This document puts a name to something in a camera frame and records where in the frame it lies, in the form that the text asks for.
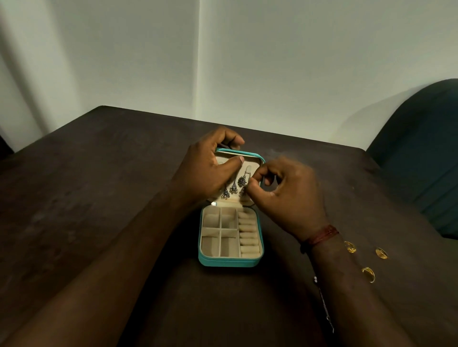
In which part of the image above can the person's left hand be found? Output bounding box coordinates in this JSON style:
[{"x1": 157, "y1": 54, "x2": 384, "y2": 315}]
[{"x1": 171, "y1": 127, "x2": 246, "y2": 208}]

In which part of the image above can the person's right hand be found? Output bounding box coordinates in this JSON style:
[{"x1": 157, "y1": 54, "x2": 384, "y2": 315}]
[{"x1": 245, "y1": 156, "x2": 330, "y2": 242}]

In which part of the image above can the teal jewelry box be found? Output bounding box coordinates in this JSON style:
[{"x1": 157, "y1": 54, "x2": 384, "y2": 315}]
[{"x1": 198, "y1": 147, "x2": 266, "y2": 268}]

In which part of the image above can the person's right forearm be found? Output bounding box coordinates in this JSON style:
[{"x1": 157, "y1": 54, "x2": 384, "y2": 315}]
[{"x1": 309, "y1": 235, "x2": 416, "y2": 347}]

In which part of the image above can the person's left forearm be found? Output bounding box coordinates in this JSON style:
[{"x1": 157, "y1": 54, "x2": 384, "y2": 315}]
[{"x1": 0, "y1": 189, "x2": 194, "y2": 347}]

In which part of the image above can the red thread wristband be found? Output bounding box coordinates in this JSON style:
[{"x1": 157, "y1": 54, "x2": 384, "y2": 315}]
[{"x1": 300, "y1": 224, "x2": 340, "y2": 255}]

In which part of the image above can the dark brown curtain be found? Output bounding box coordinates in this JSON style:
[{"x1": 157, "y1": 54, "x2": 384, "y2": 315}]
[{"x1": 0, "y1": 134, "x2": 15, "y2": 162}]

